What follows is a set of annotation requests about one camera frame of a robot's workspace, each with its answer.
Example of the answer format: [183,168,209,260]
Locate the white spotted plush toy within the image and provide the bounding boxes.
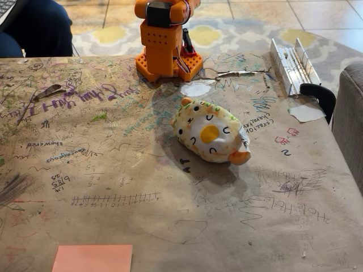
[170,97,252,165]

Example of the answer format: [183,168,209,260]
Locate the white dough disc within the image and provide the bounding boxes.
[180,83,212,97]

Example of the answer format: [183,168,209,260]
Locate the brown scribbled paper cover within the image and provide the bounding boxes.
[0,52,363,272]

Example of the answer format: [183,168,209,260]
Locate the black red table clamp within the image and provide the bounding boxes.
[181,27,197,57]

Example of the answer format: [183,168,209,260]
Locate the grey yellow patterned rug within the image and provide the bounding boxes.
[71,18,363,94]

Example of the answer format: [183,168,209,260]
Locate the white tape piece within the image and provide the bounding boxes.
[287,101,327,123]

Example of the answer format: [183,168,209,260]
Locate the pink sticky note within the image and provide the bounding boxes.
[50,244,133,272]

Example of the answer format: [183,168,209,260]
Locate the grey sofa armrest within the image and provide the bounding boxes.
[331,62,363,197]

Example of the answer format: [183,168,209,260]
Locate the dark blue trouser leg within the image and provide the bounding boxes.
[0,0,74,58]

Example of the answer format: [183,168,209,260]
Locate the grey laptop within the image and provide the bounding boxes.
[0,0,18,25]

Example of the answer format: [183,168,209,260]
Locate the base servo cable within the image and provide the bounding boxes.
[175,0,191,74]

